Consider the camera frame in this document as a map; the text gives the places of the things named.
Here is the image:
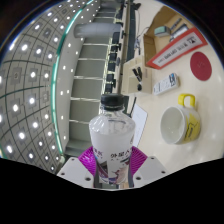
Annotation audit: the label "flat round red coaster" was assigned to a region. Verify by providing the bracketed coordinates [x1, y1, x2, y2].
[189, 51, 213, 82]

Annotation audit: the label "black tool in beige box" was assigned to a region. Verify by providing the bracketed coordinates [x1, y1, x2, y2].
[132, 66, 144, 92]

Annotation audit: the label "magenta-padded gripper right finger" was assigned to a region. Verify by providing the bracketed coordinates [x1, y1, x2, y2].
[128, 145, 167, 189]

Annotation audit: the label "teal grey block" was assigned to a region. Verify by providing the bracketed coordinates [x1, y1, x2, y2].
[153, 25, 171, 38]

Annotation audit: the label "white power strip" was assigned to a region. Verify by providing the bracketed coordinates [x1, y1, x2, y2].
[152, 73, 180, 96]

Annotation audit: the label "clear black-capped water bottle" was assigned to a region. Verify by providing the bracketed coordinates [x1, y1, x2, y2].
[88, 93, 137, 186]

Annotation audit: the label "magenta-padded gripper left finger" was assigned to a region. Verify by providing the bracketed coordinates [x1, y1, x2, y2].
[57, 145, 100, 188]

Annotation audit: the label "brown red-labelled cardboard box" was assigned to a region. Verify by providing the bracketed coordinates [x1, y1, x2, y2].
[143, 5, 208, 70]

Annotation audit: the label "white mug with yellow handle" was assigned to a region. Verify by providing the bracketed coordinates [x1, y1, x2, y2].
[159, 93, 202, 145]

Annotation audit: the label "long curved conference desk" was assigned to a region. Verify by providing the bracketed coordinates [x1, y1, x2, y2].
[114, 0, 138, 95]

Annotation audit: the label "small beige open box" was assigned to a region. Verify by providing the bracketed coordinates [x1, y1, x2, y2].
[120, 54, 154, 96]

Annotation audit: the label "round ceiling lights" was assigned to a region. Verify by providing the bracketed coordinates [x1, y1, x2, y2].
[0, 0, 98, 172]

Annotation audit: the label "row of black office chairs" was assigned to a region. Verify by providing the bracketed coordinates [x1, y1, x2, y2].
[104, 0, 126, 95]

